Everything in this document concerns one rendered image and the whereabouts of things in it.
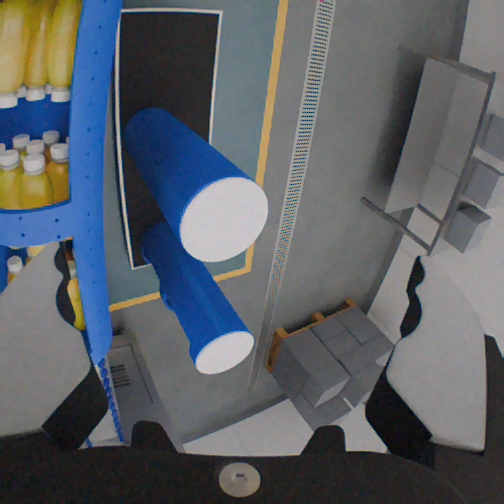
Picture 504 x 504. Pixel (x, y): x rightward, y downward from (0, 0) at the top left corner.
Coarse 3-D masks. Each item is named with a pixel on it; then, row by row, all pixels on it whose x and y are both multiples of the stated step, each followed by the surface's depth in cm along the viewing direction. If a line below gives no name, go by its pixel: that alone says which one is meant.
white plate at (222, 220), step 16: (208, 192) 83; (224, 192) 86; (240, 192) 89; (256, 192) 92; (192, 208) 84; (208, 208) 86; (224, 208) 89; (240, 208) 92; (256, 208) 95; (192, 224) 87; (208, 224) 90; (224, 224) 93; (240, 224) 96; (256, 224) 99; (192, 240) 90; (208, 240) 93; (224, 240) 96; (240, 240) 100; (208, 256) 97; (224, 256) 100
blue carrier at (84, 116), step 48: (0, 0) 32; (96, 0) 32; (96, 48) 38; (48, 96) 55; (96, 96) 43; (96, 144) 49; (96, 192) 54; (0, 240) 44; (48, 240) 48; (96, 240) 59; (0, 288) 59; (96, 288) 64; (96, 336) 69
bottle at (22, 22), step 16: (16, 0) 28; (32, 0) 31; (0, 16) 29; (16, 16) 30; (32, 16) 33; (0, 32) 30; (16, 32) 32; (0, 48) 32; (16, 48) 34; (0, 64) 33; (16, 64) 35; (0, 80) 35; (16, 80) 37; (0, 96) 37
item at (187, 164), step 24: (144, 120) 129; (168, 120) 125; (144, 144) 116; (168, 144) 105; (192, 144) 103; (144, 168) 112; (168, 168) 96; (192, 168) 90; (216, 168) 88; (168, 192) 92; (192, 192) 84; (168, 216) 93
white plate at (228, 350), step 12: (228, 336) 128; (240, 336) 132; (204, 348) 126; (216, 348) 129; (228, 348) 133; (240, 348) 138; (204, 360) 130; (216, 360) 135; (228, 360) 140; (240, 360) 145; (204, 372) 136; (216, 372) 141
